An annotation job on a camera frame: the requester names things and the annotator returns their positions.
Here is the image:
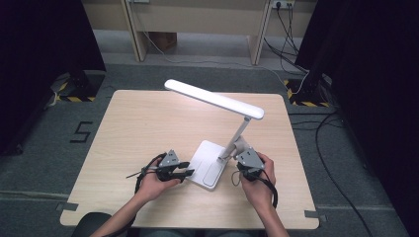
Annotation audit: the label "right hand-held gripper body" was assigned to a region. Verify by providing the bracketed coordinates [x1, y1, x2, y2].
[235, 146, 266, 183]

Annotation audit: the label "person's left hand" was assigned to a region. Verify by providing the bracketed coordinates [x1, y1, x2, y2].
[135, 163, 182, 203]

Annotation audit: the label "person's right hand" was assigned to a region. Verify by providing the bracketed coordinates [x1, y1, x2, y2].
[239, 151, 277, 212]

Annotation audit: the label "white desk lamp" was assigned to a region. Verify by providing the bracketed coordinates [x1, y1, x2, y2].
[163, 78, 266, 192]

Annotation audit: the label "left hand-held gripper black cable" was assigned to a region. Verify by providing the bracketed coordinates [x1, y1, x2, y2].
[102, 152, 168, 237]

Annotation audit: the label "grey tape piece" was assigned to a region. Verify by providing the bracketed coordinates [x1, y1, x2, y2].
[304, 209, 328, 222]
[55, 201, 80, 212]

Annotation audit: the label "white wall socket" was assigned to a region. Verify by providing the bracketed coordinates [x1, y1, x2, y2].
[271, 0, 295, 10]

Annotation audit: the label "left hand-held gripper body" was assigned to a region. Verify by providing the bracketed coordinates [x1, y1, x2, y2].
[156, 149, 181, 183]

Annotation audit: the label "black chair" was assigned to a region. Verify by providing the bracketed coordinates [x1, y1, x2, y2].
[70, 211, 114, 237]

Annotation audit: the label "black wall cables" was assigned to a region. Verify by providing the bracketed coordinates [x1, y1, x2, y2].
[263, 4, 309, 73]

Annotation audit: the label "grey cable tie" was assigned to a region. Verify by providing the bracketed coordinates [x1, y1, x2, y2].
[126, 169, 146, 180]

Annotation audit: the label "cardboard box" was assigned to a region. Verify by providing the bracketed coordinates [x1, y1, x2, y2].
[147, 32, 178, 52]

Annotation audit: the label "stand base with hazard tape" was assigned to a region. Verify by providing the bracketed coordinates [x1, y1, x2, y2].
[52, 69, 107, 103]
[284, 72, 332, 109]

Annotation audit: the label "black floor cable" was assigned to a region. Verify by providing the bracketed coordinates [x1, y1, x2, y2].
[315, 111, 376, 237]

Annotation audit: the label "black curtain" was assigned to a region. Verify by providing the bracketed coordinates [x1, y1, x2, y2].
[293, 0, 419, 237]
[0, 0, 107, 156]

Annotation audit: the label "beige wooden desk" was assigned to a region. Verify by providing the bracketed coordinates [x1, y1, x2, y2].
[81, 0, 319, 66]

